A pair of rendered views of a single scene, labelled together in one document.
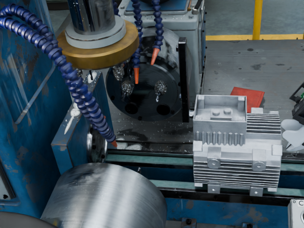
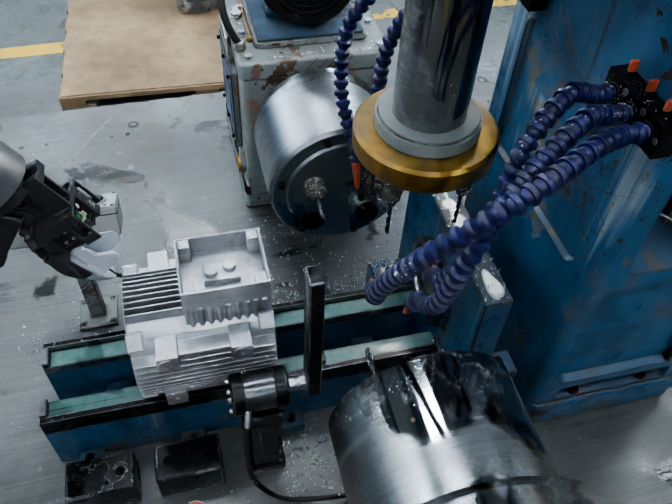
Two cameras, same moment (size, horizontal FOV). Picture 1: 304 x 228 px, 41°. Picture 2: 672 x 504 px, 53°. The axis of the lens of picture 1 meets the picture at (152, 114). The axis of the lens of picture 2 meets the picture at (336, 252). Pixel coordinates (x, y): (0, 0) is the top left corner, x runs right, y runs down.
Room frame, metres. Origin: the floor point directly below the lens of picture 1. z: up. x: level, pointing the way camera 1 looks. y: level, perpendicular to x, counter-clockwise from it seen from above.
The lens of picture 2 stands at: (1.33, -0.32, 1.84)
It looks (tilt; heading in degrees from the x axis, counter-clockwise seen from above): 49 degrees down; 150
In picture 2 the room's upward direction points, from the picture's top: 4 degrees clockwise
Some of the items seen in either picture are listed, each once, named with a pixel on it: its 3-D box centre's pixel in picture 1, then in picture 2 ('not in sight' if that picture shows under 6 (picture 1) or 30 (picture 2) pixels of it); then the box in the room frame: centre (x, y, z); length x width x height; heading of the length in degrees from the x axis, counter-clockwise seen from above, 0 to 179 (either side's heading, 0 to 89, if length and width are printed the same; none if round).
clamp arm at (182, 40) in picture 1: (185, 82); (312, 337); (0.90, -0.10, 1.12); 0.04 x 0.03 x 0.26; 76
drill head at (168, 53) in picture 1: (152, 68); (449, 487); (1.12, -0.02, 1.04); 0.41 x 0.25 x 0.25; 166
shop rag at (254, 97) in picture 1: (244, 100); not in sight; (1.21, -0.35, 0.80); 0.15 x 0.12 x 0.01; 152
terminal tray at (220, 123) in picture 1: (220, 119); (223, 276); (0.75, -0.16, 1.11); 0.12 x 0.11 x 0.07; 76
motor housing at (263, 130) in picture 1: (235, 149); (201, 320); (0.74, -0.20, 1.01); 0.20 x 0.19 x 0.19; 76
